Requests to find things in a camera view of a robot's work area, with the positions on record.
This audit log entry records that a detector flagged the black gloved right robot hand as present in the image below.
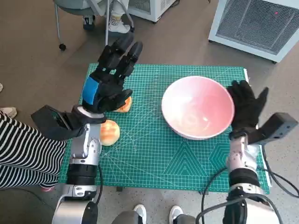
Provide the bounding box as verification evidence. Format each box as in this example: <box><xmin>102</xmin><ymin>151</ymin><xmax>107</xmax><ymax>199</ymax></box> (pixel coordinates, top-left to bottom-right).
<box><xmin>228</xmin><ymin>80</ymin><xmax>269</xmax><ymax>131</ymax></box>

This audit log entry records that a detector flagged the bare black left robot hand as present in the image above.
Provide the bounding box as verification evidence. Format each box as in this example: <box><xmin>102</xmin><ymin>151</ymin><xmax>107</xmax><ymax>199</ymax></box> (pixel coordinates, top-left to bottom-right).
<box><xmin>81</xmin><ymin>34</ymin><xmax>144</xmax><ymax>115</ymax></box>

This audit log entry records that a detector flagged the long striped toy bread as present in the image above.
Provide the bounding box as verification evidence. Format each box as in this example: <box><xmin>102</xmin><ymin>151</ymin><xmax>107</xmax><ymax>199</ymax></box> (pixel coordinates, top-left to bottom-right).
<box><xmin>115</xmin><ymin>96</ymin><xmax>133</xmax><ymax>113</ymax></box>

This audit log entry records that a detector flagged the round toy bread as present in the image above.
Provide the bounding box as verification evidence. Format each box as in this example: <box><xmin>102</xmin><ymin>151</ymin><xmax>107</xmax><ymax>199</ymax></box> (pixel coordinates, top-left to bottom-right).
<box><xmin>100</xmin><ymin>119</ymin><xmax>121</xmax><ymax>147</ymax></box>

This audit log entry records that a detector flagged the pink bowl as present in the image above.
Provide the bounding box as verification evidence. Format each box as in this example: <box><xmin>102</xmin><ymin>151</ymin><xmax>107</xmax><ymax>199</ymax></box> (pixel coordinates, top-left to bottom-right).
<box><xmin>161</xmin><ymin>76</ymin><xmax>235</xmax><ymax>140</ymax></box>

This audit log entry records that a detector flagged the person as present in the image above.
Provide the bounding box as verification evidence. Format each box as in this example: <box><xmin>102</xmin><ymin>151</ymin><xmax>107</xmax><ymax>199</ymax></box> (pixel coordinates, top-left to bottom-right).
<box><xmin>0</xmin><ymin>111</ymin><xmax>67</xmax><ymax>192</ymax></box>
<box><xmin>111</xmin><ymin>204</ymin><xmax>197</xmax><ymax>224</ymax></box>
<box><xmin>83</xmin><ymin>0</ymin><xmax>131</xmax><ymax>33</ymax></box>

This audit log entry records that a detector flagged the green cutting mat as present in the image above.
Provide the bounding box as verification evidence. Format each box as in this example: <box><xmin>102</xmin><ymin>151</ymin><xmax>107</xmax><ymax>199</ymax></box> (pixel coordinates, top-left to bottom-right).
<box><xmin>57</xmin><ymin>63</ymin><xmax>271</xmax><ymax>195</ymax></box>

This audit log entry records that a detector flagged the large white mesh cabinet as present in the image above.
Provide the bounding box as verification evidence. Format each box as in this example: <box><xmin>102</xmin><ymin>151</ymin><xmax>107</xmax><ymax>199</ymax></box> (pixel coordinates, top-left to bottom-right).
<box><xmin>207</xmin><ymin>0</ymin><xmax>299</xmax><ymax>63</ymax></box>

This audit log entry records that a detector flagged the grey office chair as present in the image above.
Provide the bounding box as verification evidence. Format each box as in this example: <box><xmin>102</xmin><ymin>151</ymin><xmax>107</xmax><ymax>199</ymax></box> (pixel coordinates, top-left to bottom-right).
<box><xmin>53</xmin><ymin>0</ymin><xmax>136</xmax><ymax>51</ymax></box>

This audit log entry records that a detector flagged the small white mesh cabinet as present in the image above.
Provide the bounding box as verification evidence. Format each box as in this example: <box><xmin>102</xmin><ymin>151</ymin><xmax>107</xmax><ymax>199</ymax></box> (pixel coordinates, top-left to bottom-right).
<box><xmin>127</xmin><ymin>0</ymin><xmax>182</xmax><ymax>23</ymax></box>

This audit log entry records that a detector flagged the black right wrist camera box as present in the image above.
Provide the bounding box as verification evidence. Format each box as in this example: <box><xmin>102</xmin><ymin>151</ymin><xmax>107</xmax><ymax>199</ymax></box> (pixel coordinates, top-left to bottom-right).
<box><xmin>247</xmin><ymin>112</ymin><xmax>299</xmax><ymax>145</ymax></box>

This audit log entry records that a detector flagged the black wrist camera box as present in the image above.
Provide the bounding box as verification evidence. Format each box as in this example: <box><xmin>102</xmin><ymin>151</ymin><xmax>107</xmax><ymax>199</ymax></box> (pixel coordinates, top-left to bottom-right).
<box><xmin>247</xmin><ymin>112</ymin><xmax>299</xmax><ymax>145</ymax></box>
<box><xmin>30</xmin><ymin>105</ymin><xmax>86</xmax><ymax>141</ymax></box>

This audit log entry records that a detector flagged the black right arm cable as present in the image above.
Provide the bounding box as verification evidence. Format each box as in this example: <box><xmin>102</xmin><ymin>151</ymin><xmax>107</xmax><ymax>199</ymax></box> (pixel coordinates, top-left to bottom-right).
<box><xmin>195</xmin><ymin>167</ymin><xmax>236</xmax><ymax>224</ymax></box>
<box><xmin>261</xmin><ymin>143</ymin><xmax>299</xmax><ymax>199</ymax></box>

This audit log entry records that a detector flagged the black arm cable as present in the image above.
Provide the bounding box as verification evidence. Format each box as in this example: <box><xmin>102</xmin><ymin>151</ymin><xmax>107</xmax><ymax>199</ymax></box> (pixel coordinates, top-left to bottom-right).
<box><xmin>195</xmin><ymin>167</ymin><xmax>236</xmax><ymax>224</ymax></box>
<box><xmin>96</xmin><ymin>163</ymin><xmax>104</xmax><ymax>205</ymax></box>
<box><xmin>261</xmin><ymin>143</ymin><xmax>299</xmax><ymax>199</ymax></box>

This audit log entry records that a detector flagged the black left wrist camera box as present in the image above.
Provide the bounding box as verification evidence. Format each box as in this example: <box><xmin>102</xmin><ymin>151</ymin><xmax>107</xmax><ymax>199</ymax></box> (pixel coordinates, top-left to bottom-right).
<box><xmin>30</xmin><ymin>105</ymin><xmax>86</xmax><ymax>141</ymax></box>

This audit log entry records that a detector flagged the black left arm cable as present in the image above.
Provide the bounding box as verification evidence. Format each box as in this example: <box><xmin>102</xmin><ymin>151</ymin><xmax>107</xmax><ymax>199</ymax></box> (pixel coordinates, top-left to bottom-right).
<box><xmin>96</xmin><ymin>163</ymin><xmax>104</xmax><ymax>205</ymax></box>

